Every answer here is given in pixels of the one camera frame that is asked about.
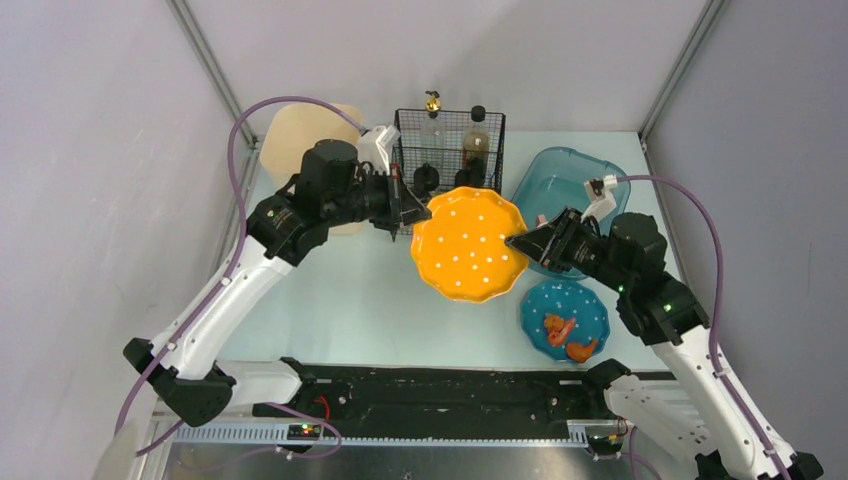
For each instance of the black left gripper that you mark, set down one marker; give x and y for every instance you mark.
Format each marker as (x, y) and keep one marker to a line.
(395, 203)

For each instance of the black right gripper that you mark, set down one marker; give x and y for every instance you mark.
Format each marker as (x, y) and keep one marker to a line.
(568, 238)

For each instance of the spice jar black lid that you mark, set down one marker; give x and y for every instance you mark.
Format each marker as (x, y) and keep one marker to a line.
(426, 180)
(473, 174)

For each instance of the yellow dotted plate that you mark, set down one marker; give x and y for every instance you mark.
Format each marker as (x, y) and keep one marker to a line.
(461, 251)

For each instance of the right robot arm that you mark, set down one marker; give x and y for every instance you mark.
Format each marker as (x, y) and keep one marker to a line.
(731, 439)

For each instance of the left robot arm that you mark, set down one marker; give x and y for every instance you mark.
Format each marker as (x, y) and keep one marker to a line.
(182, 365)

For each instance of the blue dotted plate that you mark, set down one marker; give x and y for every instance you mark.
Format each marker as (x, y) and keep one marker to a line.
(567, 299)

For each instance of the teal plastic basin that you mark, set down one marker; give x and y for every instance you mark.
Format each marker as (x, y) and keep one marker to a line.
(555, 181)

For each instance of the food scraps on blue plate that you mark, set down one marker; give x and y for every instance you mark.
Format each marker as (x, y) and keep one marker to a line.
(559, 335)

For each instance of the clear bottle gold pump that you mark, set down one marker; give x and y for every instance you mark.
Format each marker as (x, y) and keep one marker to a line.
(432, 127)

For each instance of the brown sauce bottle black cap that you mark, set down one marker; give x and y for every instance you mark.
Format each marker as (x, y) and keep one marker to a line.
(476, 141)

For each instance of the beige plastic bin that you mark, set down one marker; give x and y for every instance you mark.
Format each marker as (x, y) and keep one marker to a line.
(291, 139)

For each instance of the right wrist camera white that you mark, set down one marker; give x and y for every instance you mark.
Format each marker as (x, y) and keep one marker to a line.
(602, 201)

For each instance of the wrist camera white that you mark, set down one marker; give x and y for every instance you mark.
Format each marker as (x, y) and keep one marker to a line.
(375, 146)
(602, 201)

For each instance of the black wire basket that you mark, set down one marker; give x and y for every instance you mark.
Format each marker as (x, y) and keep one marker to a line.
(410, 154)

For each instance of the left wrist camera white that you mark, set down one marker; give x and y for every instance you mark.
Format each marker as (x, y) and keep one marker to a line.
(375, 146)

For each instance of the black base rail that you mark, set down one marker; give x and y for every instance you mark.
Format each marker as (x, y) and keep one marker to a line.
(453, 404)

